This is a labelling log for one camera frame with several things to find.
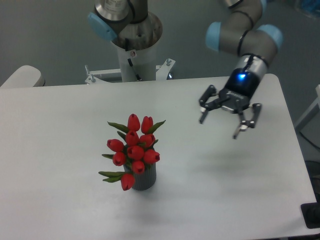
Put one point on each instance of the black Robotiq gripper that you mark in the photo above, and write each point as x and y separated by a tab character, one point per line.
234	98

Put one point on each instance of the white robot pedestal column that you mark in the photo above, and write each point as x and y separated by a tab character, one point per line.
137	44

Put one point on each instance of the white metal base bracket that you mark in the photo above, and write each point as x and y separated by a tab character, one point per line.
161	73

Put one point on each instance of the black device at table edge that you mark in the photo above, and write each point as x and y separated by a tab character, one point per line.
311	214

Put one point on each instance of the white frame at right edge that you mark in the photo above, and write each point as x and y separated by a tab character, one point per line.
309	113

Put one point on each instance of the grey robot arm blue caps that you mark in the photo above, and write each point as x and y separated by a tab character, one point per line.
256	47

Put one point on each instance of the red tulip bouquet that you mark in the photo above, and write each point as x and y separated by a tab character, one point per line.
137	144

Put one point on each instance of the dark grey ribbed vase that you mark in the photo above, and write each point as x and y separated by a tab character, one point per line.
139	177

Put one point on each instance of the beige chair back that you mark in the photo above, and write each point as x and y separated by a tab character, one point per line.
25	76

